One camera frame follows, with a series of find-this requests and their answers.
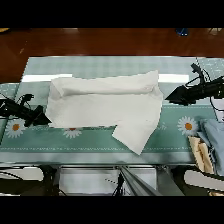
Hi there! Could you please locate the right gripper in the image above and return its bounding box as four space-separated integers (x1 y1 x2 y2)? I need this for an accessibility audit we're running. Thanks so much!
177 83 202 107

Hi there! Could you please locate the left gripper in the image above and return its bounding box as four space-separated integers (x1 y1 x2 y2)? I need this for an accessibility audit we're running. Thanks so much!
23 104 46 128

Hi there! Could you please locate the white shirt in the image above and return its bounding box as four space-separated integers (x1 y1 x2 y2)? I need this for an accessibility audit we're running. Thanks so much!
44 69 165 156

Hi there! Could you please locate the light blue garment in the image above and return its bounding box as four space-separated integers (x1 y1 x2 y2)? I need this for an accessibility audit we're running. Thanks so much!
195 117 224 177

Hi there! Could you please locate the beige garment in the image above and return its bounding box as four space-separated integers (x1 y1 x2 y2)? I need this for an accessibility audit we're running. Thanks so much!
187 133 215 175

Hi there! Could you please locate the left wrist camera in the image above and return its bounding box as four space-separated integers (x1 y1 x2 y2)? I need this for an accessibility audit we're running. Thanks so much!
16 94 35 107

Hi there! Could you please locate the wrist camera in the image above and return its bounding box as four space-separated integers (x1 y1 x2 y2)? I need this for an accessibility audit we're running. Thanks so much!
16 94 35 107
190 62 211 86

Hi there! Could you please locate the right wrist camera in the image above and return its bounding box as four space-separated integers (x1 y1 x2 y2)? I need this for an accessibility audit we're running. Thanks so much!
190 62 211 86

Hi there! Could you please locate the silver frame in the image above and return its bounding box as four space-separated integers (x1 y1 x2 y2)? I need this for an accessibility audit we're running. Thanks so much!
0 161 224 197

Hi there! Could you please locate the black cable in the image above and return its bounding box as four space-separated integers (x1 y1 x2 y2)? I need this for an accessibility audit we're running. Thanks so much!
105 172 127 197

